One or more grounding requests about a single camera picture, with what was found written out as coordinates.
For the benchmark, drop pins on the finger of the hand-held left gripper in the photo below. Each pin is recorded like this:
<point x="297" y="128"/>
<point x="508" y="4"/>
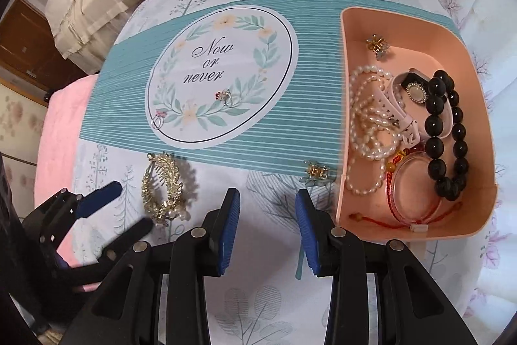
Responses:
<point x="101" y="196"/>
<point x="129" y="234"/>

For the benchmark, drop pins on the brown wooden door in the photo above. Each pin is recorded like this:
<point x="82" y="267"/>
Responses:
<point x="32" y="42"/>

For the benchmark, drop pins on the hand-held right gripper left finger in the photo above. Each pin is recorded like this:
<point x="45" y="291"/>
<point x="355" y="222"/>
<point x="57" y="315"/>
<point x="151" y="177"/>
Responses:
<point x="228" y="232"/>

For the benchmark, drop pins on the pink plastic tray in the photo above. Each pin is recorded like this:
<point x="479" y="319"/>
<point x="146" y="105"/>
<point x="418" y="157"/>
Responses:
<point x="404" y="58"/>

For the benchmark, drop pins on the flower claw hair clip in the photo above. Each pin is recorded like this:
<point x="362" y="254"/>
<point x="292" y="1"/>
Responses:
<point x="317" y="173"/>

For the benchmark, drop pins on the gold flower brooch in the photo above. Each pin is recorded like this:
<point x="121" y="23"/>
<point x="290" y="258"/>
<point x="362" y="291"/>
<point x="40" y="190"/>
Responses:
<point x="377" y="45"/>

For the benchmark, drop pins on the gold leaf hair clip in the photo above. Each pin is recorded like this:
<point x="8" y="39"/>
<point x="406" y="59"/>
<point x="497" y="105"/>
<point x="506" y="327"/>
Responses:
<point x="165" y="175"/>

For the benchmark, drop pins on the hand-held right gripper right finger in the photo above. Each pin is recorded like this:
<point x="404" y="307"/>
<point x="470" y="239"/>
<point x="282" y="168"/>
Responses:
<point x="309" y="232"/>

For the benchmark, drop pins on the pink blanket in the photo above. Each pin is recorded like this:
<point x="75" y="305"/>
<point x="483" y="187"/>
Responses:
<point x="60" y="126"/>

